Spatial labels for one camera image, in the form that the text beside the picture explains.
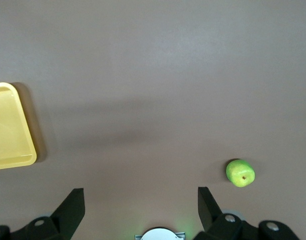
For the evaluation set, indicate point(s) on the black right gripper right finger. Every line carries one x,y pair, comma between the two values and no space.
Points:
210,215

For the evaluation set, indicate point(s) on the yellow plastic tray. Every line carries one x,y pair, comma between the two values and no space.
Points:
10,125

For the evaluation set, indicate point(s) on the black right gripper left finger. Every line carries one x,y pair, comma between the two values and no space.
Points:
68,212

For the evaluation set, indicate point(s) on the green apple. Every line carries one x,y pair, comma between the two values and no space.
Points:
238,172

